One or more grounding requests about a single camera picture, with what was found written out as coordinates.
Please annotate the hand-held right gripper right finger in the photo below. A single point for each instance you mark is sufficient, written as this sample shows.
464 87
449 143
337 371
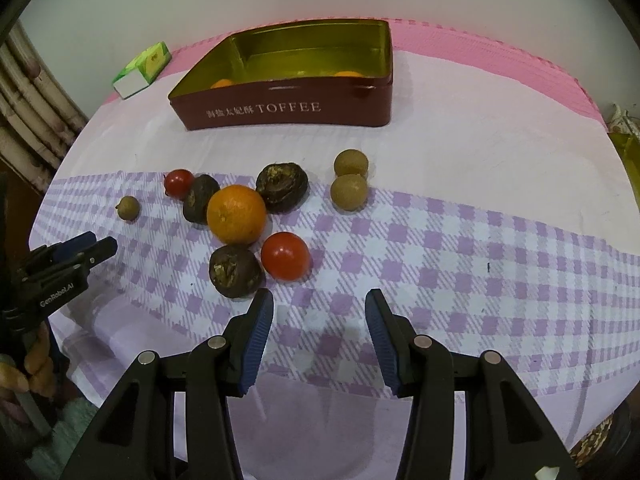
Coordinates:
384 345

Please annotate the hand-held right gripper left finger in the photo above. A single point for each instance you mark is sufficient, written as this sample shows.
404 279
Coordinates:
256 345

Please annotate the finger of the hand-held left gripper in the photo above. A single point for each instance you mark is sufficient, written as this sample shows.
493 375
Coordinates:
75 245
97 252

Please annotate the small brown longan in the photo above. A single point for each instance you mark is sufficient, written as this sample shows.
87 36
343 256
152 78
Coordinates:
128 207

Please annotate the large red tomato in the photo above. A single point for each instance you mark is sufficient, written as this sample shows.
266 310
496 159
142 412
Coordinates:
285 256

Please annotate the small cherry tomato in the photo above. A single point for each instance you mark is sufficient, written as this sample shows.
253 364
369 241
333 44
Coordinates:
178 182

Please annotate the large orange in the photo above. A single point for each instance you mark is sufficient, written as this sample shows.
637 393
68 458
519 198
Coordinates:
236 213

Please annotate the dark red tin box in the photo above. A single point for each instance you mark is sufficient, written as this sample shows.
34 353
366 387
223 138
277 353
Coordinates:
300 105

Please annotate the person's left hand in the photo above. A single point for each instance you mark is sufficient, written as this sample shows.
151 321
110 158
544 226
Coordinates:
37 367

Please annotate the small dark water chestnut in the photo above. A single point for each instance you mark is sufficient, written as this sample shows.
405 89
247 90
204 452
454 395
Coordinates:
199 202

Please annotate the teal cloth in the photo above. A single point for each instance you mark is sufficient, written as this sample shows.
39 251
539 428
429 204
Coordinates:
75 417

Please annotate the pink and purple checked sheet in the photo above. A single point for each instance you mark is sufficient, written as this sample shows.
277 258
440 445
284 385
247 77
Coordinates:
475 240

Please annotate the bamboo pattern curtain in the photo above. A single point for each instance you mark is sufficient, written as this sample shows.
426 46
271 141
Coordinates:
30 110

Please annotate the green and white small carton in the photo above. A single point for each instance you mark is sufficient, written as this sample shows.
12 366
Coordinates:
142 69

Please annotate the small orange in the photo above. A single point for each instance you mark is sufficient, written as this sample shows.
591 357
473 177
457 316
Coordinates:
347 74
222 83

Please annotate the dark patterned object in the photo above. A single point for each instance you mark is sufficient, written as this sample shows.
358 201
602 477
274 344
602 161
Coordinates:
600 440

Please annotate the gold tin lid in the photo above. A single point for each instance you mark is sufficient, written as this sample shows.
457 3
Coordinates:
631 152

